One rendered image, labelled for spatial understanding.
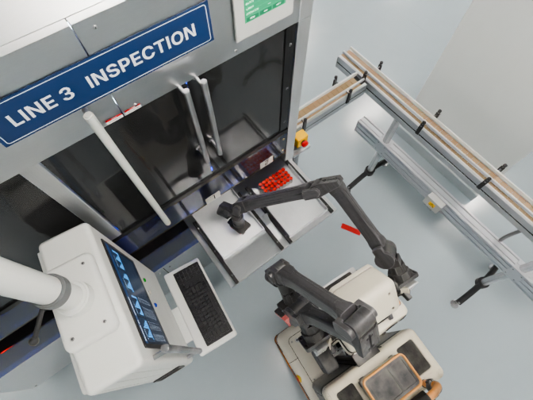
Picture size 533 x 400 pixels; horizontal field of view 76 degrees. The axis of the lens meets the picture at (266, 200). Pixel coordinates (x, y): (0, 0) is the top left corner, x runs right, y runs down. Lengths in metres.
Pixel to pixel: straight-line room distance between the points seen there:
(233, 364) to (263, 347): 0.23
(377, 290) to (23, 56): 1.18
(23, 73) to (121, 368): 0.77
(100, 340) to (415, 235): 2.41
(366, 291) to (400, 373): 0.60
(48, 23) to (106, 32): 0.11
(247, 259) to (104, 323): 0.87
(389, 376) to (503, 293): 1.60
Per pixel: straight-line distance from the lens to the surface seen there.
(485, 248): 2.61
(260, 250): 1.79
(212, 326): 1.80
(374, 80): 2.37
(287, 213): 1.86
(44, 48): 0.91
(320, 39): 4.04
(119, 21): 0.93
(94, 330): 1.13
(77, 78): 0.97
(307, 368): 2.34
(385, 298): 1.32
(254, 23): 1.14
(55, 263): 1.27
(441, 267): 2.99
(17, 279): 0.88
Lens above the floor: 2.60
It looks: 66 degrees down
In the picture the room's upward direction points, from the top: straight up
